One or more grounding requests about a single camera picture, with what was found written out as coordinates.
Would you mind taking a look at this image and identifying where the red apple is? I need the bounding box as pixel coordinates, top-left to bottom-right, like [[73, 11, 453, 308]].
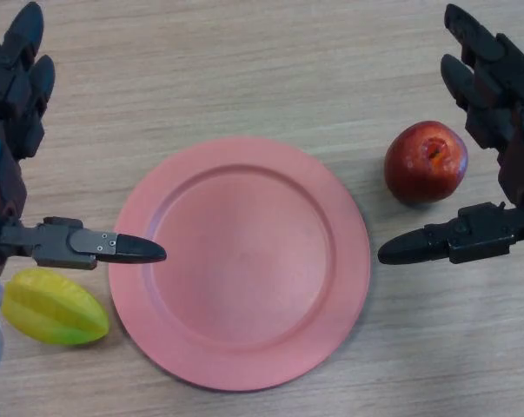
[[383, 120, 469, 205]]

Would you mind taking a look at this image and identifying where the pink round plate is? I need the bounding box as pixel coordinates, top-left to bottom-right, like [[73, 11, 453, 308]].
[[108, 136, 371, 394]]

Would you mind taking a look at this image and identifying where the yellow green starfruit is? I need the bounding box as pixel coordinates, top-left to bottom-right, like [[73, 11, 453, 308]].
[[1, 268, 111, 347]]

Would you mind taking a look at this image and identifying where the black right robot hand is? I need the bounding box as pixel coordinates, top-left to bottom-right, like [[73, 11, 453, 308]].
[[377, 3, 524, 267]]

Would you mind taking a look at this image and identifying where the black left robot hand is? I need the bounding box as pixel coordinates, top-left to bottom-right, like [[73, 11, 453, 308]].
[[0, 0, 167, 279]]

